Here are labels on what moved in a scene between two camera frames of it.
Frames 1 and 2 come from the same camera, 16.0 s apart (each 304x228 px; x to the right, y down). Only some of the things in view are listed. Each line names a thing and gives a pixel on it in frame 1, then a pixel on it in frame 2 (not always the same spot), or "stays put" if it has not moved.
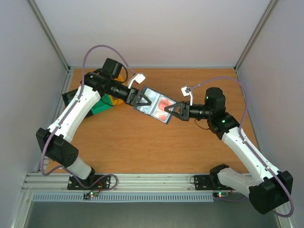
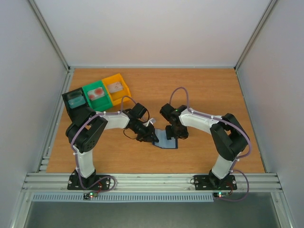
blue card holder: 156,109 to 163,142
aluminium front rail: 57,182 stays put
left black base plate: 94,182 stays put
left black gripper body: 129,99 to 143,133
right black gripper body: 185,110 to 175,132
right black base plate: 209,182 stays put
